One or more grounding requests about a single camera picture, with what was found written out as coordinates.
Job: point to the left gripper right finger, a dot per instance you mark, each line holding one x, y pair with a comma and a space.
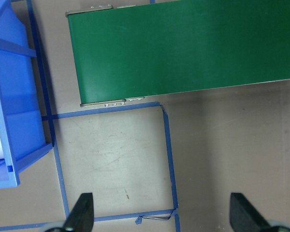
244, 217

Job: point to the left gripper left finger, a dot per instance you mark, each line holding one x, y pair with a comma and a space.
81, 218

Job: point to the left blue plastic bin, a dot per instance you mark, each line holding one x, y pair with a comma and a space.
21, 128

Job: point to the green conveyor belt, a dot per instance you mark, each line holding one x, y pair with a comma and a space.
178, 46

